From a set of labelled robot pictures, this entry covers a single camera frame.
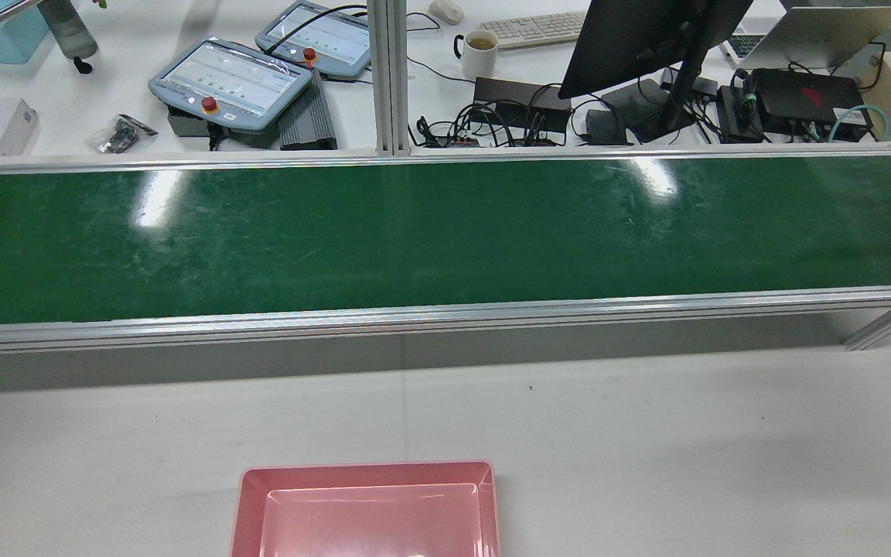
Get flat dark brown box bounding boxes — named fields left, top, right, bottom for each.
left=473, top=77, right=572, bottom=136

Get grey finned metal box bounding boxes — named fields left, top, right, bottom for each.
left=279, top=68, right=338, bottom=151

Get pink plastic box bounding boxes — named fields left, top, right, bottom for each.
left=230, top=460, right=501, bottom=557

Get white cardboard box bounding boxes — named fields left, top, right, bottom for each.
left=0, top=98, right=39, bottom=158

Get black power adapter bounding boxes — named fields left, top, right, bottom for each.
left=585, top=108, right=632, bottom=145

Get white mug with tea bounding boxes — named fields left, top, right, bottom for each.
left=454, top=29, right=500, bottom=80

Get white keyboard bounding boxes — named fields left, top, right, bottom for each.
left=479, top=10, right=589, bottom=52

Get small grey teach pendant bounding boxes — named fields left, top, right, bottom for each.
left=255, top=0, right=373, bottom=81

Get large grey teach pendant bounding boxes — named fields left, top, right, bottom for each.
left=148, top=36, right=313, bottom=132

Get black monitor with stand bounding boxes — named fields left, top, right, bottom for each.
left=558, top=0, right=756, bottom=144

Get clear bag of screws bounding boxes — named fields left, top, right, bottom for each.
left=87, top=114, right=159, bottom=154

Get black mini computer red logo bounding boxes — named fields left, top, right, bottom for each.
left=751, top=68, right=873, bottom=142

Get silver laptop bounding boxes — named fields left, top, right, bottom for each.
left=720, top=6, right=891, bottom=72

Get grey bottle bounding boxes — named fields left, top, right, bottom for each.
left=39, top=0, right=98, bottom=61

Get green belt conveyor aluminium frame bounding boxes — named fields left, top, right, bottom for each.
left=0, top=143, right=891, bottom=357

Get aluminium profile post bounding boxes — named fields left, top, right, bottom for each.
left=367, top=0, right=412, bottom=157

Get black teach pendant cable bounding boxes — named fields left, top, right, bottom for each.
left=264, top=4, right=369, bottom=55

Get teal cable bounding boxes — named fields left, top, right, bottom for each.
left=828, top=104, right=889, bottom=142

